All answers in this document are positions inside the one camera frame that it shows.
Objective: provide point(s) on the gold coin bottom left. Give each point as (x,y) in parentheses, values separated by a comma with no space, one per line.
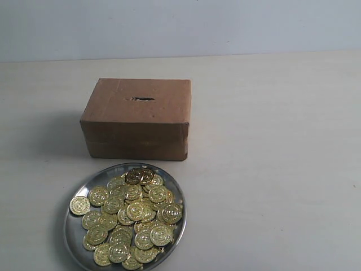
(101,255)

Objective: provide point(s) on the gold coin front centre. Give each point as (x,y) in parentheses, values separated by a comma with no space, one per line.
(142,240)

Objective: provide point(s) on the gold coin left lower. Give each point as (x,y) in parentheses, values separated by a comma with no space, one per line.
(97,234)

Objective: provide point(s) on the dark gold coin top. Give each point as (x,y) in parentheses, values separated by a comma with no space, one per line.
(139,176)

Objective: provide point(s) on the brown cardboard slot box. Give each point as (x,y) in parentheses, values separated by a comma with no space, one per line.
(141,119)

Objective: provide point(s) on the gold coin upper left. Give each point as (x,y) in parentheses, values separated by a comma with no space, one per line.
(98,195)

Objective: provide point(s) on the gold coin front right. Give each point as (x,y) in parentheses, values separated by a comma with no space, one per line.
(161,235)

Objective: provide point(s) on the gold coin upper right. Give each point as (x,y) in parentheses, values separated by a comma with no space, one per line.
(158,194)

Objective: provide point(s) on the gold coin far left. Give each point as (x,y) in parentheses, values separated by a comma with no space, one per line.
(79,205)

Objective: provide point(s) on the gold coin right large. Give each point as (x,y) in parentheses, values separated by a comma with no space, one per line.
(170,213)

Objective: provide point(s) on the gold coin bottom centre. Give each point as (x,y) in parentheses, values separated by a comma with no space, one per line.
(118,252)

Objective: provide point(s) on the round steel plate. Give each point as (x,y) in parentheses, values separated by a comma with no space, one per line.
(112,214)

